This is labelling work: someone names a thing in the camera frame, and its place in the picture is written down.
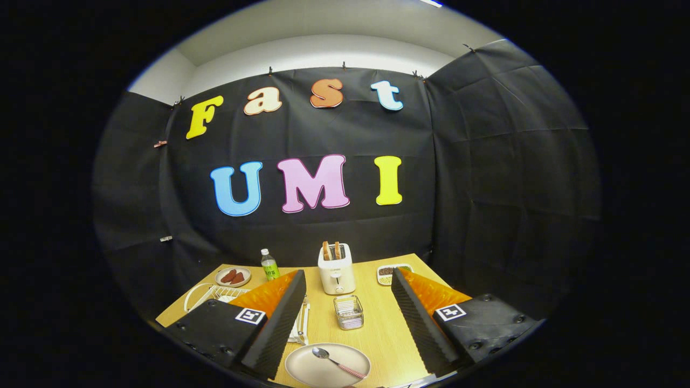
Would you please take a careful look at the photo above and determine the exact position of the black backdrop cloth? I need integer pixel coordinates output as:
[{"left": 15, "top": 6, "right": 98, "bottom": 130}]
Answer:
[{"left": 92, "top": 39, "right": 602, "bottom": 324}]

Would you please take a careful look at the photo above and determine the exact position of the spoon with pink striped handle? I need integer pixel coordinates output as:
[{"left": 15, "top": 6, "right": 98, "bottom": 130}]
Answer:
[{"left": 312, "top": 347, "right": 368, "bottom": 379}]

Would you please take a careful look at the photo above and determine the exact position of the silver wire basket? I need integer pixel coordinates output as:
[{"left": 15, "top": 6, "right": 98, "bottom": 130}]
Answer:
[{"left": 333, "top": 294, "right": 364, "bottom": 330}]

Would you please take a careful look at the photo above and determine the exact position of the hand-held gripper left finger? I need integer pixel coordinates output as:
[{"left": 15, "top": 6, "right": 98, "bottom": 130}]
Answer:
[{"left": 162, "top": 269, "right": 307, "bottom": 380}]

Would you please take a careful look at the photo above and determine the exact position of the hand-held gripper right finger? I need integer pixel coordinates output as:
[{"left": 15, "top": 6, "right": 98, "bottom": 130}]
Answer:
[{"left": 391, "top": 268, "right": 545, "bottom": 378}]

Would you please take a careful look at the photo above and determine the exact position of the white toaster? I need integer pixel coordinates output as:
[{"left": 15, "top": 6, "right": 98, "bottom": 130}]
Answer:
[{"left": 318, "top": 242, "right": 357, "bottom": 295}]

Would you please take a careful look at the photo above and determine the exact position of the white wire dish rack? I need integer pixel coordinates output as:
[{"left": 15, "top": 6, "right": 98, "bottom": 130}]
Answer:
[{"left": 183, "top": 282, "right": 311, "bottom": 346}]

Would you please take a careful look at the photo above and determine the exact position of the beige round plate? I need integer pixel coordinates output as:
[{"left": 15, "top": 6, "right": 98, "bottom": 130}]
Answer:
[{"left": 284, "top": 343, "right": 372, "bottom": 388}]

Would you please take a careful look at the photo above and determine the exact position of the white divided snack tray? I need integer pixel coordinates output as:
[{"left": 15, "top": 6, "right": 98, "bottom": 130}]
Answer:
[{"left": 376, "top": 264, "right": 414, "bottom": 286}]

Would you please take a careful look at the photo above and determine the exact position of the small beige saucer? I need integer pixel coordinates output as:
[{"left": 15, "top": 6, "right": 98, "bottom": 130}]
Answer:
[{"left": 215, "top": 266, "right": 252, "bottom": 288}]

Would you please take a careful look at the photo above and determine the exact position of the green label drink bottle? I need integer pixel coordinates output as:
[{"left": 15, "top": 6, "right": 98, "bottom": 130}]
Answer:
[{"left": 261, "top": 248, "right": 281, "bottom": 281}]

